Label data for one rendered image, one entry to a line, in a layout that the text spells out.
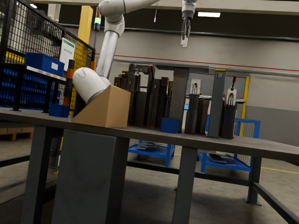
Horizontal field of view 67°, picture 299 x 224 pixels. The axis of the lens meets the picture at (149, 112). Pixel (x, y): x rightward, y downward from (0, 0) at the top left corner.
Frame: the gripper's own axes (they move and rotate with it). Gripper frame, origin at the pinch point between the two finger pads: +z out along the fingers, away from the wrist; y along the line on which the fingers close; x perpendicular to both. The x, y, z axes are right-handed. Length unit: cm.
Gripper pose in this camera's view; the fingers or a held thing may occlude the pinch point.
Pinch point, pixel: (184, 41)
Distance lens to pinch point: 170.5
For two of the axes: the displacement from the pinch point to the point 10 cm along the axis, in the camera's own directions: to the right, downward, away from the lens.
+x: -9.0, -1.1, 4.2
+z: -1.3, 9.9, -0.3
